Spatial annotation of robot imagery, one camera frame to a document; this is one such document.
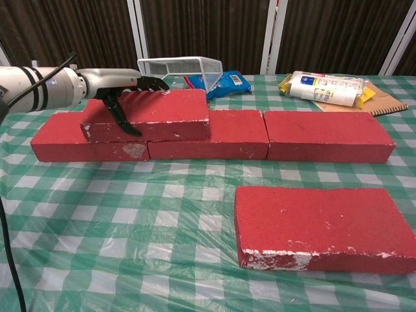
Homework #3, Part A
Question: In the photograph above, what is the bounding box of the white wire mesh basket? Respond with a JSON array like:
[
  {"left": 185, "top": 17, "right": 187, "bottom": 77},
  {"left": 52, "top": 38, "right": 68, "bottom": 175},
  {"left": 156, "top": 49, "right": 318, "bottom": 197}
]
[{"left": 136, "top": 57, "right": 224, "bottom": 93}]

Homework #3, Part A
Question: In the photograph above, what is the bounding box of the brown spiral notebook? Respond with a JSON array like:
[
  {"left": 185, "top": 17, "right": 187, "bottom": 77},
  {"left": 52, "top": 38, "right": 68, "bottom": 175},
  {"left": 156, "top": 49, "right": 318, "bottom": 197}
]
[{"left": 313, "top": 81, "right": 409, "bottom": 117}]

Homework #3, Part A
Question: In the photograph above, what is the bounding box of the white wrapped paper package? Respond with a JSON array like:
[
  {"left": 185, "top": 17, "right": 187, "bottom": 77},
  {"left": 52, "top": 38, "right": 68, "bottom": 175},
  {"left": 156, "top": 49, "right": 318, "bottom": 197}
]
[{"left": 288, "top": 71, "right": 367, "bottom": 107}]

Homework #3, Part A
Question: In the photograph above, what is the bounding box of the red brick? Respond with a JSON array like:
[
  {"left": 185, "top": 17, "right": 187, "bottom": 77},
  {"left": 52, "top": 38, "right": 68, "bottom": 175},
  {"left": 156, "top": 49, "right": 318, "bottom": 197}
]
[
  {"left": 148, "top": 109, "right": 270, "bottom": 161},
  {"left": 233, "top": 185, "right": 416, "bottom": 276},
  {"left": 80, "top": 89, "right": 211, "bottom": 144},
  {"left": 263, "top": 110, "right": 397, "bottom": 165},
  {"left": 30, "top": 112, "right": 151, "bottom": 163}
]

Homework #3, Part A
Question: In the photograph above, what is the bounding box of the yellow plastic bag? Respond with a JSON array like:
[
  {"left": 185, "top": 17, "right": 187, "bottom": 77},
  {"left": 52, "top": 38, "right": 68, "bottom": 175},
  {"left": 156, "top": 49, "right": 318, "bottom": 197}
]
[{"left": 278, "top": 73, "right": 376, "bottom": 110}]

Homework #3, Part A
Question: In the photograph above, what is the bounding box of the green checkered tablecloth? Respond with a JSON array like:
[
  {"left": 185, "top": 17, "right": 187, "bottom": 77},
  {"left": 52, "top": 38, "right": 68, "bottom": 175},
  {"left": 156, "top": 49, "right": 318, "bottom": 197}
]
[{"left": 0, "top": 73, "right": 416, "bottom": 312}]

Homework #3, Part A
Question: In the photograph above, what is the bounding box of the blue snack bag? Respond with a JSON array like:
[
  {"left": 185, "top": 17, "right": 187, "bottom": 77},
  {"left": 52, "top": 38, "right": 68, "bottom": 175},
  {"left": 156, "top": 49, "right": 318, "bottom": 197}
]
[{"left": 183, "top": 69, "right": 253, "bottom": 101}]

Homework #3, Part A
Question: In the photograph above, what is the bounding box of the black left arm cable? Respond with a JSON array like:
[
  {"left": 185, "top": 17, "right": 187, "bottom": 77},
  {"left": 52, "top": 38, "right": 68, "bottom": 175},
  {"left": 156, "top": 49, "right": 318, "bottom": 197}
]
[{"left": 0, "top": 51, "right": 79, "bottom": 312}]

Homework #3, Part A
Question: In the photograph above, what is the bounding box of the dark brown partition panel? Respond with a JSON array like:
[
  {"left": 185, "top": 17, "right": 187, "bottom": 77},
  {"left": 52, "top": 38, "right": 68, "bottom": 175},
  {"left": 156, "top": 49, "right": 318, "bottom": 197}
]
[
  {"left": 141, "top": 0, "right": 270, "bottom": 74},
  {"left": 0, "top": 0, "right": 144, "bottom": 71},
  {"left": 276, "top": 0, "right": 410, "bottom": 75}
]

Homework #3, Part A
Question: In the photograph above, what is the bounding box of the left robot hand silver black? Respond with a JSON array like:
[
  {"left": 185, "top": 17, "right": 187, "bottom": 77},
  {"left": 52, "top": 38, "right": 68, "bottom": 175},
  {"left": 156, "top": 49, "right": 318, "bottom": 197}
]
[{"left": 79, "top": 67, "right": 170, "bottom": 137}]

